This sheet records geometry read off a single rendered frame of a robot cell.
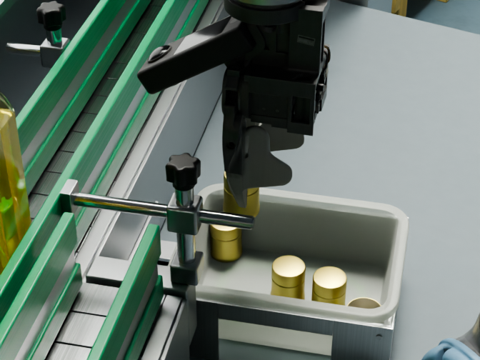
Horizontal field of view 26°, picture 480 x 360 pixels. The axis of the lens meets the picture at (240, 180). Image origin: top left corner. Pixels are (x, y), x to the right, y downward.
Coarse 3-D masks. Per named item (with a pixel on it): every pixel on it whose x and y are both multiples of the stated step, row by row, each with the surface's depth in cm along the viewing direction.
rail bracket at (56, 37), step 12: (36, 12) 108; (48, 12) 107; (60, 12) 107; (48, 24) 107; (60, 24) 108; (48, 36) 109; (60, 36) 109; (12, 48) 111; (24, 48) 111; (36, 48) 111; (48, 48) 109; (60, 48) 109; (48, 60) 110
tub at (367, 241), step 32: (288, 192) 110; (256, 224) 112; (288, 224) 111; (320, 224) 110; (352, 224) 109; (384, 224) 108; (256, 256) 112; (320, 256) 112; (352, 256) 111; (384, 256) 110; (224, 288) 98; (256, 288) 108; (352, 288) 108; (384, 288) 106; (352, 320) 95; (384, 320) 96
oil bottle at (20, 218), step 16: (0, 96) 79; (0, 112) 79; (0, 128) 79; (16, 128) 82; (0, 144) 79; (16, 144) 82; (0, 160) 79; (16, 160) 83; (0, 176) 80; (16, 176) 83; (0, 192) 80; (16, 192) 83; (0, 208) 81; (16, 208) 84; (0, 224) 82; (16, 224) 84; (0, 240) 82; (16, 240) 85
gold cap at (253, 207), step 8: (224, 176) 98; (224, 184) 98; (224, 192) 99; (248, 192) 97; (256, 192) 98; (224, 200) 99; (232, 200) 98; (248, 200) 98; (256, 200) 99; (224, 208) 100; (232, 208) 99; (240, 208) 98; (248, 208) 98; (256, 208) 99
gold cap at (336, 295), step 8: (320, 272) 104; (328, 272) 104; (336, 272) 104; (320, 280) 103; (328, 280) 103; (336, 280) 103; (344, 280) 103; (312, 288) 104; (320, 288) 102; (328, 288) 102; (336, 288) 102; (344, 288) 103; (312, 296) 104; (320, 296) 103; (328, 296) 102; (336, 296) 103; (344, 296) 104; (344, 304) 105
